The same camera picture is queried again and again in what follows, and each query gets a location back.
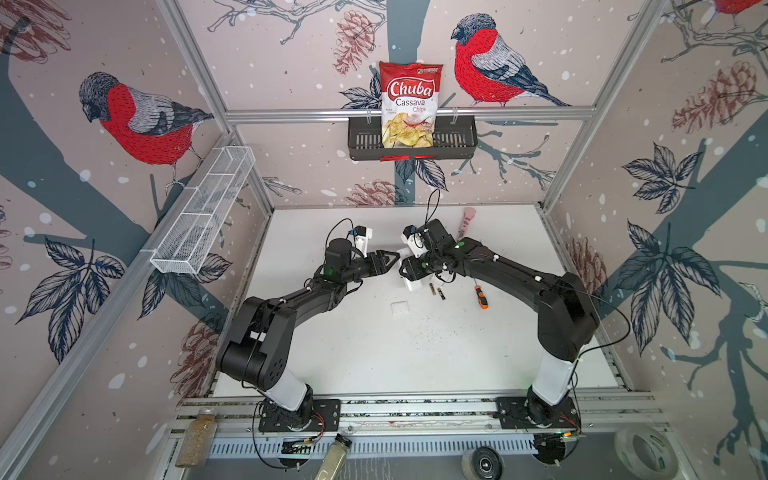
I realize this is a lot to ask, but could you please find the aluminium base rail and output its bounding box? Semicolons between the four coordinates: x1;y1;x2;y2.
166;388;668;459

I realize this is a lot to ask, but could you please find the orange black screwdriver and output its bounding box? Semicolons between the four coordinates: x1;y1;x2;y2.
474;279;489;310

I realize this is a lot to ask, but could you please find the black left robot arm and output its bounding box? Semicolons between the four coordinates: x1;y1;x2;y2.
216;238;400;426

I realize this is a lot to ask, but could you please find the white mesh wire tray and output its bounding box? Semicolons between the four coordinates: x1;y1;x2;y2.
150;146;255;275

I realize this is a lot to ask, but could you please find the beige grain filled bottle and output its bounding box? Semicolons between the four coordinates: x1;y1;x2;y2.
314;434;353;480

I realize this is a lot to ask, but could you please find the red cassava chips bag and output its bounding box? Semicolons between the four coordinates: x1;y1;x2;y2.
379;62;443;148

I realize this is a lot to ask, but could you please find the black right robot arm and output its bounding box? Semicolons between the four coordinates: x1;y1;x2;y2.
399;219;600;426

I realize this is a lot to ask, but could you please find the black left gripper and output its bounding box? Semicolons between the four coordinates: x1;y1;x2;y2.
340;251;399;285

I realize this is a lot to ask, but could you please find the brown grain filled bottle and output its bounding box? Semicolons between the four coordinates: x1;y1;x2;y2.
175;408;218;468

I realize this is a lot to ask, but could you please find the white remote control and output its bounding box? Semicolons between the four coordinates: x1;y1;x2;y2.
397;247;423;293

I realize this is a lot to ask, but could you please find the clear tape roll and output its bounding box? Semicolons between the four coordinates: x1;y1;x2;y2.
614;425;679;480

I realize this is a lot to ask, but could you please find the white battery cover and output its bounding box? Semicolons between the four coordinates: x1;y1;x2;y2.
391;301;410;316

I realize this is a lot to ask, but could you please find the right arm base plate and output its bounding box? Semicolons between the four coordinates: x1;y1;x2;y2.
495;396;581;430

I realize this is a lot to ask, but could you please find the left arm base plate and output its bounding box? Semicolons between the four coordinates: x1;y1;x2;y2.
257;396;341;434

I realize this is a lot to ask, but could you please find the black wire basket shelf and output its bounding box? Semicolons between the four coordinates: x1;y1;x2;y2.
347;116;478;161

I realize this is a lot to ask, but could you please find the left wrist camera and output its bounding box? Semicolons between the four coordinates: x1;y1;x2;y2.
351;225;373;257

